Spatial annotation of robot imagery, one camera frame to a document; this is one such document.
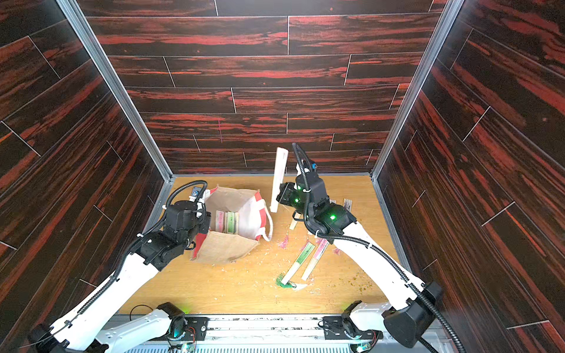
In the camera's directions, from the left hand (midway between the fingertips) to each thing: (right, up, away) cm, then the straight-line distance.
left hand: (202, 208), depth 75 cm
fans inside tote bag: (+3, -7, +21) cm, 22 cm away
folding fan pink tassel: (+29, -16, +19) cm, 38 cm away
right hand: (+29, +8, -3) cm, 30 cm away
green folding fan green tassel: (+29, -28, +9) cm, 41 cm away
